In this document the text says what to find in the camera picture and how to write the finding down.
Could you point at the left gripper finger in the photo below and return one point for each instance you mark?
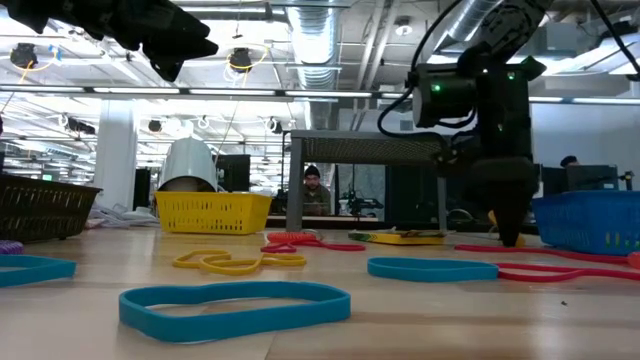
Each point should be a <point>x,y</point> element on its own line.
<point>182,27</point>
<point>180,52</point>

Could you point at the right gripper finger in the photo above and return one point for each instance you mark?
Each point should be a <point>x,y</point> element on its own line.
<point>480,180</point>
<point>512,195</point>

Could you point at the yellow coil wristband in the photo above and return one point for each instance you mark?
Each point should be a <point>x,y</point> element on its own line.
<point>521,241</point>

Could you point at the yellow green crayon box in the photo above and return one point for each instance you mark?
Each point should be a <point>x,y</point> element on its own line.
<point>400,239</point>

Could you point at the orange coil wristband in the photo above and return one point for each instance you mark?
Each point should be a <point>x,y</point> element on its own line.
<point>290,236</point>

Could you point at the purple coil wristband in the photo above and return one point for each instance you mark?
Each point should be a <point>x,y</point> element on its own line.
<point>10,247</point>

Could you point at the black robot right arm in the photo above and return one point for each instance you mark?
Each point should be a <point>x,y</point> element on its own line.
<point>442,97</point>

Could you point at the long ceiling light strip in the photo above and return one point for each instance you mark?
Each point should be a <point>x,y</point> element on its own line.
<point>200,91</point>

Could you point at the person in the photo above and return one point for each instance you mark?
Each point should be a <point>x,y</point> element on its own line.
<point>569,161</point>
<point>315,197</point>

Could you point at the blue plastic basket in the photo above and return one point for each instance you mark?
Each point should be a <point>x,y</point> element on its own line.
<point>585,220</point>

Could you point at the black computer monitor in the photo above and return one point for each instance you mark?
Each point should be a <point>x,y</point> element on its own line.
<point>592,177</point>
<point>234,172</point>

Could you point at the blue rubber band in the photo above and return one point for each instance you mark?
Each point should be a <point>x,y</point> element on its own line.
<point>35,272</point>
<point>430,274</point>
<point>235,325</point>

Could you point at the white column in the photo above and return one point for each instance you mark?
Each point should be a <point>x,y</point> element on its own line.
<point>115,150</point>

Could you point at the grey perforated metal shelf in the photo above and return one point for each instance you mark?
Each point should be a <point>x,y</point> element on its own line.
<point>350,145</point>

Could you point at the yellow plastic basket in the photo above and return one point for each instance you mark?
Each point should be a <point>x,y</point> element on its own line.
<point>210,212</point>

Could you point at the black mesh basket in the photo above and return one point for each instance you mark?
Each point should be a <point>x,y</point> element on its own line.
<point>45,210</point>

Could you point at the yellow rubber band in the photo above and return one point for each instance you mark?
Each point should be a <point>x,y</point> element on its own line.
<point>235,270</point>

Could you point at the slim silver ventilation duct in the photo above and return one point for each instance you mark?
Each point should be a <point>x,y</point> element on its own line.
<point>467,22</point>

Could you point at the wide silver ventilation duct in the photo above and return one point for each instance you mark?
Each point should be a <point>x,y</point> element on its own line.
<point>315,40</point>

